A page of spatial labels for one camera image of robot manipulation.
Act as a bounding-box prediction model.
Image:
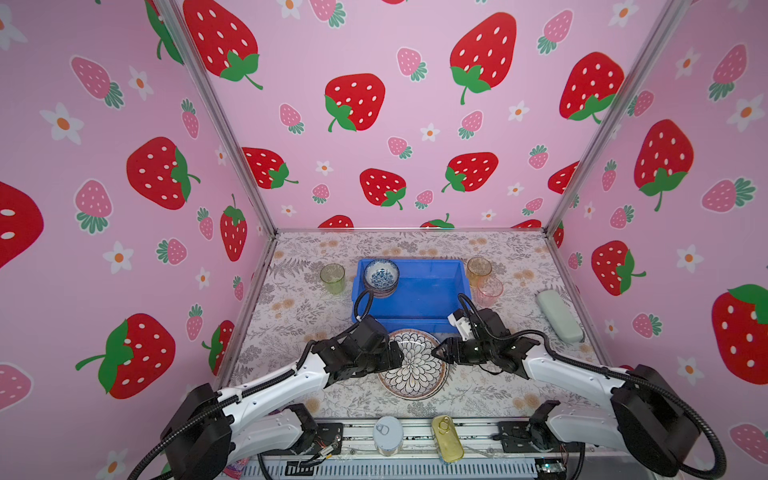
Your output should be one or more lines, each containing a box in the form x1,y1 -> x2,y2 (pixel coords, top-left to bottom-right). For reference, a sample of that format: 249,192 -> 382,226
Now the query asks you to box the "large floral patterned plate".
379,329 -> 449,401

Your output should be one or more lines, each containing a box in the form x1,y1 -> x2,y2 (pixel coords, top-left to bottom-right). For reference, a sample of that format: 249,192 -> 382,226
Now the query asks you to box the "blue floral bowl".
363,259 -> 400,292

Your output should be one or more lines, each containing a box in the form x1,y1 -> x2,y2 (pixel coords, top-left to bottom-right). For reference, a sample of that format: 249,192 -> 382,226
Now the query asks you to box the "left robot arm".
128,290 -> 404,479

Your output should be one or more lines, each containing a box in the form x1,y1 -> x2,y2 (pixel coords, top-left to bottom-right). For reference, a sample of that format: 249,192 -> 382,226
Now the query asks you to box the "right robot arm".
431,294 -> 727,479

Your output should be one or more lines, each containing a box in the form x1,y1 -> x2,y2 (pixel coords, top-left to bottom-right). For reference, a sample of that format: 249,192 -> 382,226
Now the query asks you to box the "blue plastic bin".
370,259 -> 471,335

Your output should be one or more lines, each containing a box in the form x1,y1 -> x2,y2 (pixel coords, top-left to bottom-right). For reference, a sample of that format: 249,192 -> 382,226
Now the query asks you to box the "pink glass cup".
476,275 -> 504,308

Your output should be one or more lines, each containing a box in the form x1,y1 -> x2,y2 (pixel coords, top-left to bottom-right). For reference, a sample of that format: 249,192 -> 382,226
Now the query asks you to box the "grey oblong case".
536,290 -> 585,344

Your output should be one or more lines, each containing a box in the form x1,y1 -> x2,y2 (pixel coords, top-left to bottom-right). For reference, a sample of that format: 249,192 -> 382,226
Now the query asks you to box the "amber glass cup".
466,256 -> 492,287

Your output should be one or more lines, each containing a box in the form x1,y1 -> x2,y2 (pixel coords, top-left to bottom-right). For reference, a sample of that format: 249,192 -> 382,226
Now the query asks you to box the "green glass cup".
320,263 -> 346,295

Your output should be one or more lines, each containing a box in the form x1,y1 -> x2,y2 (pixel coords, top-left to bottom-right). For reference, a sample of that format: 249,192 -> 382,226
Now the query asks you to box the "white round can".
372,416 -> 404,456

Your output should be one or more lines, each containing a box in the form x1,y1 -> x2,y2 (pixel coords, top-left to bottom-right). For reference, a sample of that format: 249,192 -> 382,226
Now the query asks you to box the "yellow oval tin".
431,415 -> 465,463

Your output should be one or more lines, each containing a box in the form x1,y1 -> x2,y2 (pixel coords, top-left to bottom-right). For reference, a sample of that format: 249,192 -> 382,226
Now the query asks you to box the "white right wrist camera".
448,310 -> 475,341

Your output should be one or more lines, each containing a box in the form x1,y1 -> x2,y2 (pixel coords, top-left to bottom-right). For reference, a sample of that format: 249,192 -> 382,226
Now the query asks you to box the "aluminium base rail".
179,416 -> 667,480

